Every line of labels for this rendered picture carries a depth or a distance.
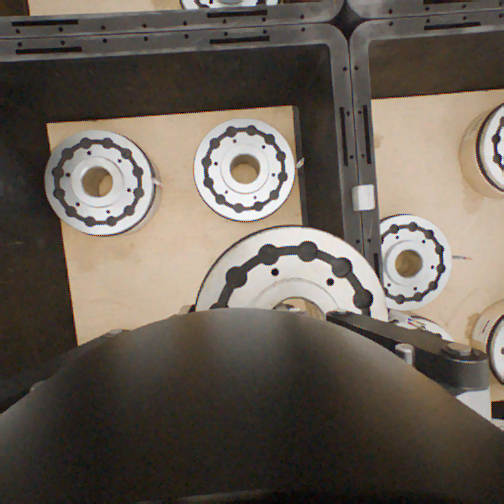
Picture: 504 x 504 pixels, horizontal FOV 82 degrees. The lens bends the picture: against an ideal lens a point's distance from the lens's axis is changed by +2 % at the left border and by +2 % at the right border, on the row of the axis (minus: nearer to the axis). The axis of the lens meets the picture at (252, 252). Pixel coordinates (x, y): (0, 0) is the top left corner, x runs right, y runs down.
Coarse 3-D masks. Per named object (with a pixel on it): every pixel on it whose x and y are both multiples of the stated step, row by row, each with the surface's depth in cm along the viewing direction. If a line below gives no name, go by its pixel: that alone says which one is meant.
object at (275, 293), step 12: (264, 288) 15; (276, 288) 14; (288, 288) 14; (300, 288) 14; (312, 288) 14; (324, 288) 15; (264, 300) 14; (276, 300) 14; (312, 300) 14; (324, 300) 14; (324, 312) 14
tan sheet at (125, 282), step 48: (144, 144) 31; (192, 144) 31; (288, 144) 32; (192, 192) 32; (96, 240) 31; (144, 240) 32; (192, 240) 32; (96, 288) 31; (144, 288) 32; (192, 288) 32; (96, 336) 32
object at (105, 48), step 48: (0, 48) 20; (48, 48) 21; (96, 48) 21; (144, 48) 21; (192, 48) 21; (240, 48) 21; (288, 48) 22; (336, 48) 22; (336, 96) 22; (336, 144) 22; (0, 336) 22
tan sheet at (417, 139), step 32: (416, 96) 33; (448, 96) 33; (480, 96) 33; (384, 128) 33; (416, 128) 33; (448, 128) 33; (384, 160) 33; (416, 160) 33; (448, 160) 33; (384, 192) 33; (416, 192) 33; (448, 192) 33; (448, 224) 34; (480, 224) 34; (480, 256) 34; (448, 288) 34; (480, 288) 34; (448, 320) 34
